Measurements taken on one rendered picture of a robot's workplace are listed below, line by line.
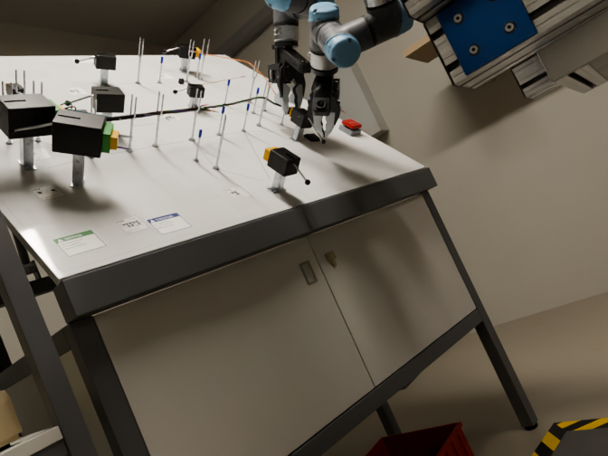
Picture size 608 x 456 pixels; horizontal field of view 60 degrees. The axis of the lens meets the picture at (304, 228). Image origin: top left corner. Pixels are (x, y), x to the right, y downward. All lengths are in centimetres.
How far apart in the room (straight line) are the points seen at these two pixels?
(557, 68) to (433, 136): 248
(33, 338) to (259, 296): 46
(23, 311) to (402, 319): 92
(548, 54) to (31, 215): 89
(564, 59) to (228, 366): 77
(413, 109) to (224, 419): 252
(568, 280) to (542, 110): 91
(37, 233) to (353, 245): 75
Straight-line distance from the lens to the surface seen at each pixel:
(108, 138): 113
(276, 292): 118
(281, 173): 126
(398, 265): 150
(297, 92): 166
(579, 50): 77
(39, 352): 90
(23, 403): 139
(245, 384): 109
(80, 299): 94
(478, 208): 319
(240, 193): 126
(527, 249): 317
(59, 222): 109
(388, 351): 138
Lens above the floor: 71
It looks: 5 degrees up
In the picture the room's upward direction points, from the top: 24 degrees counter-clockwise
